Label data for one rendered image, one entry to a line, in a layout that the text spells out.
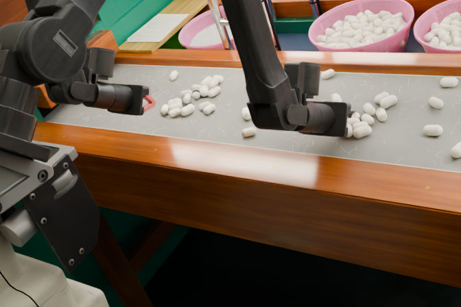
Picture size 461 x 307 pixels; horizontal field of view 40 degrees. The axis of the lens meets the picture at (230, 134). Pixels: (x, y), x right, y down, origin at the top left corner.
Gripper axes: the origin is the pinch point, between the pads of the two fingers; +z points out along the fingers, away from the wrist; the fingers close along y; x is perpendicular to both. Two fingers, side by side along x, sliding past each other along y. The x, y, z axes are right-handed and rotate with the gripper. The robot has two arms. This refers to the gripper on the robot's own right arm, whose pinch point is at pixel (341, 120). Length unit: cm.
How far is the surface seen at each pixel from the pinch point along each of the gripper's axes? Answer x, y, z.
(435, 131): 0.9, -19.7, -0.7
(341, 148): 5.6, -2.4, -4.4
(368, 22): -26.9, 12.5, 37.4
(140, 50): -17, 74, 17
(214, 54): -16, 48, 18
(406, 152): 5.2, -15.5, -3.8
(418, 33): -22.0, -4.8, 27.2
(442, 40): -20.9, -9.9, 29.5
